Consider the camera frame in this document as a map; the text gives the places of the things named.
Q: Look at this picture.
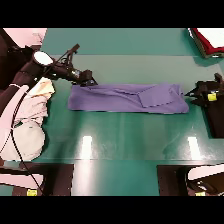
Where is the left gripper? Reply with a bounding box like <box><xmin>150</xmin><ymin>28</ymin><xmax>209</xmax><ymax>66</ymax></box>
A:
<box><xmin>76</xmin><ymin>68</ymin><xmax>98</xmax><ymax>87</ymax></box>

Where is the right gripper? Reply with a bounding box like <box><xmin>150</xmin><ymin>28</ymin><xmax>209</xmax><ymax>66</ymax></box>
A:
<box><xmin>192</xmin><ymin>80</ymin><xmax>223</xmax><ymax>108</ymax></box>

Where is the purple shirt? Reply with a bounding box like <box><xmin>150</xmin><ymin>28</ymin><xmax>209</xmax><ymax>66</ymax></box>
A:
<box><xmin>67</xmin><ymin>82</ymin><xmax>190</xmax><ymax>115</ymax></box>

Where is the cream garment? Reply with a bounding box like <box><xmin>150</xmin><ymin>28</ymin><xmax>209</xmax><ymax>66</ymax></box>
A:
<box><xmin>27</xmin><ymin>76</ymin><xmax>56</xmax><ymax>100</ymax></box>

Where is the red garment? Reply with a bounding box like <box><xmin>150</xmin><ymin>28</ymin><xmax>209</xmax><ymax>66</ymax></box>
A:
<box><xmin>190</xmin><ymin>28</ymin><xmax>224</xmax><ymax>57</ymax></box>

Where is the pink garment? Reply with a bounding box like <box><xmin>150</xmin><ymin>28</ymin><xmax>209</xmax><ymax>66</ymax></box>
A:
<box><xmin>12</xmin><ymin>92</ymin><xmax>51</xmax><ymax>128</ymax></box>

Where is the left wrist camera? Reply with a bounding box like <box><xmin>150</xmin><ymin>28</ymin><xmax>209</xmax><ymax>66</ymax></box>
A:
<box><xmin>60</xmin><ymin>43</ymin><xmax>81</xmax><ymax>65</ymax></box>

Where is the black cable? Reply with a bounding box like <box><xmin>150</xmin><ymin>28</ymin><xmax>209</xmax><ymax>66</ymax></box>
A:
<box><xmin>9</xmin><ymin>83</ymin><xmax>46</xmax><ymax>197</ymax></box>

